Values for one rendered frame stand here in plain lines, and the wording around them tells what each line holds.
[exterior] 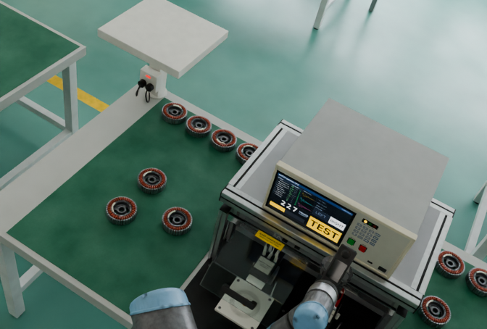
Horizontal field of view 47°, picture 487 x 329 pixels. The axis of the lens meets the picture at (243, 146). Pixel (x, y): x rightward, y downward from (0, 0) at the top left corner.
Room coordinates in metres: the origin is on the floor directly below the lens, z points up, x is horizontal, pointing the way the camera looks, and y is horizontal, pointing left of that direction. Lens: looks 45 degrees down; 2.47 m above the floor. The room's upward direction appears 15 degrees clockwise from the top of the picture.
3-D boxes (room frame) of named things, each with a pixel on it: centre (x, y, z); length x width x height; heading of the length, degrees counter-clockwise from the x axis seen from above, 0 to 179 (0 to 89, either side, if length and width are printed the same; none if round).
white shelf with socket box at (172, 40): (1.79, 0.41, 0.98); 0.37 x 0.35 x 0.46; 71
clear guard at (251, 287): (0.98, -0.15, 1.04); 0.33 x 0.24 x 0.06; 161
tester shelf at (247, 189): (1.24, -0.36, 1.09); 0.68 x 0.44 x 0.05; 71
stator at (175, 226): (1.25, 0.17, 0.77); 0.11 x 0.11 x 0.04
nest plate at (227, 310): (0.98, -0.14, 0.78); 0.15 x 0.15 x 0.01; 71
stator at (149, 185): (1.40, 0.31, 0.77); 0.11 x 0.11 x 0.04
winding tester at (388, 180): (1.24, -0.37, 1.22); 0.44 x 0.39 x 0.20; 71
